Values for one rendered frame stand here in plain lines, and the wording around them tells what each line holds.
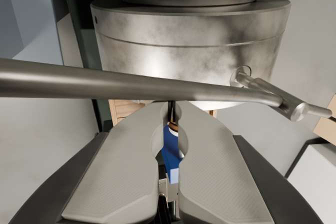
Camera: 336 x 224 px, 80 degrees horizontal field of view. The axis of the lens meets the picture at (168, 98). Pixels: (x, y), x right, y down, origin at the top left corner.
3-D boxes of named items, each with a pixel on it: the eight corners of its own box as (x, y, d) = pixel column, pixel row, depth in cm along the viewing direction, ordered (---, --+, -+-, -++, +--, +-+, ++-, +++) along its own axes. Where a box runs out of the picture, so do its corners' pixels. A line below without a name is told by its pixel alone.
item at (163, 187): (135, 171, 69) (136, 184, 65) (164, 166, 71) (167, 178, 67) (140, 206, 80) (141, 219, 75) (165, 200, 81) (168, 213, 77)
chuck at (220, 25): (84, -5, 42) (104, 24, 17) (213, -10, 52) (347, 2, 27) (87, 14, 43) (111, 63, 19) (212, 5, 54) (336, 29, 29)
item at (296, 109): (236, 64, 28) (314, 105, 19) (228, 78, 29) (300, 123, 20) (224, 60, 27) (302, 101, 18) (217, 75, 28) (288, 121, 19)
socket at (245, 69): (240, 61, 28) (255, 68, 26) (230, 82, 30) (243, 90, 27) (223, 55, 27) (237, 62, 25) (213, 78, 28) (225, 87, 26)
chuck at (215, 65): (87, 14, 43) (111, 64, 19) (212, 5, 54) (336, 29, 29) (95, 54, 48) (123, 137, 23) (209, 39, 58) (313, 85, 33)
